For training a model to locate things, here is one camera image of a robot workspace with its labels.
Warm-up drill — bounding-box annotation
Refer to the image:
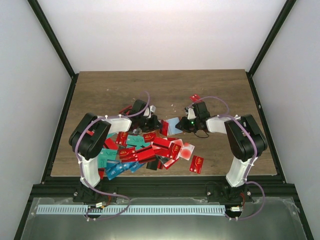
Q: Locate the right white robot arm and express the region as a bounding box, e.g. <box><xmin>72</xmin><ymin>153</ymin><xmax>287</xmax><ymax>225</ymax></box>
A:
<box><xmin>175</xmin><ymin>101</ymin><xmax>268</xmax><ymax>202</ymax></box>

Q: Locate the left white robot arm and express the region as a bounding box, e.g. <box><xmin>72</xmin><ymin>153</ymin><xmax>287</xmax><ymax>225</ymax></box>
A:
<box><xmin>68</xmin><ymin>99</ymin><xmax>161</xmax><ymax>202</ymax></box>

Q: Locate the red gold card upper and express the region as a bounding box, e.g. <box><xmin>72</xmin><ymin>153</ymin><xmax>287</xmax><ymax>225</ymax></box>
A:
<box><xmin>142</xmin><ymin>132</ymin><xmax>157</xmax><ymax>143</ymax></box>

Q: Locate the teal VIP card centre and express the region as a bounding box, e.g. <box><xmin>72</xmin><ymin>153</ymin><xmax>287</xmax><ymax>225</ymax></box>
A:
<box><xmin>126</xmin><ymin>135</ymin><xmax>151</xmax><ymax>148</ymax></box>

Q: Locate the lone red card far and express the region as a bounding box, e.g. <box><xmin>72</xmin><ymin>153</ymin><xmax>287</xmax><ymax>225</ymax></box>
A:
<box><xmin>189</xmin><ymin>94</ymin><xmax>200</xmax><ymax>103</ymax></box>

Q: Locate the white red circle card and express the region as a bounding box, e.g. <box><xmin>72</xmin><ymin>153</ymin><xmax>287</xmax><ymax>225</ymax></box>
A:
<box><xmin>178</xmin><ymin>142</ymin><xmax>195</xmax><ymax>161</ymax></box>

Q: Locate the red gold VIP card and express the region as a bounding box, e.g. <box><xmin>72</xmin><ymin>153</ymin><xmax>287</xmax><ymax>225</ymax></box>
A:
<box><xmin>118</xmin><ymin>147</ymin><xmax>139</xmax><ymax>163</ymax></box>

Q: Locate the red VIP card right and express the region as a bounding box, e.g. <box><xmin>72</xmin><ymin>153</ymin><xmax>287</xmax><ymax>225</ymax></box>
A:
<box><xmin>189</xmin><ymin>155</ymin><xmax>205</xmax><ymax>174</ymax></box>

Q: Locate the teal card left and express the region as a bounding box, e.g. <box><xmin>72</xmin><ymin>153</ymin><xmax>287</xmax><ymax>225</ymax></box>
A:
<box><xmin>97</xmin><ymin>148</ymin><xmax>119</xmax><ymax>169</ymax></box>

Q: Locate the blue card front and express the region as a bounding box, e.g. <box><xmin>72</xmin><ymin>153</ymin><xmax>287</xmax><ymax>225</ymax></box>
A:
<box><xmin>105</xmin><ymin>162</ymin><xmax>136</xmax><ymax>180</ymax></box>

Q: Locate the light blue slotted strip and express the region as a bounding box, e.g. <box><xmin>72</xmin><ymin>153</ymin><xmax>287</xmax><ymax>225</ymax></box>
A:
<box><xmin>36</xmin><ymin>204</ymin><xmax>226</xmax><ymax>216</ymax></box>

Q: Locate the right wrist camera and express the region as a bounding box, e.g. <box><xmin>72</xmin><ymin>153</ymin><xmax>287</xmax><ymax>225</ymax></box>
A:
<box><xmin>185</xmin><ymin>107</ymin><xmax>196</xmax><ymax>120</ymax></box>

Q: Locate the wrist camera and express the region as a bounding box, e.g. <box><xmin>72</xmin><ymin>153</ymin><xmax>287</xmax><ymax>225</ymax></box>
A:
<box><xmin>145</xmin><ymin>105</ymin><xmax>156</xmax><ymax>118</ymax></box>
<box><xmin>185</xmin><ymin>107</ymin><xmax>196</xmax><ymax>120</ymax></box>

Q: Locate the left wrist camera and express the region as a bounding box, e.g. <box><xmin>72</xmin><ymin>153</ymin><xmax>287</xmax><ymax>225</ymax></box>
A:
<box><xmin>145</xmin><ymin>105</ymin><xmax>156</xmax><ymax>118</ymax></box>

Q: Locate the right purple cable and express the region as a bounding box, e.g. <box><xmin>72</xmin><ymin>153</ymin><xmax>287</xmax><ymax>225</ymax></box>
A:
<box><xmin>191</xmin><ymin>96</ymin><xmax>266</xmax><ymax>222</ymax></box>

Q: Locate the purple cable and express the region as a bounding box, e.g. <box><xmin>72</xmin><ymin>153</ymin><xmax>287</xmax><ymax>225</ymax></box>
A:
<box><xmin>74</xmin><ymin>90</ymin><xmax>151</xmax><ymax>222</ymax></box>
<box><xmin>191</xmin><ymin>96</ymin><xmax>266</xmax><ymax>222</ymax></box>

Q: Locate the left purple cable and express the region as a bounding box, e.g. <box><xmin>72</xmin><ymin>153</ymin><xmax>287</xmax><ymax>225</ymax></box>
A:
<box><xmin>74</xmin><ymin>90</ymin><xmax>151</xmax><ymax>222</ymax></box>

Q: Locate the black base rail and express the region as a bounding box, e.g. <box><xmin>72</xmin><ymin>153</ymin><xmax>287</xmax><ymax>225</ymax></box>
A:
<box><xmin>28</xmin><ymin>175</ymin><xmax>298</xmax><ymax>203</ymax></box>

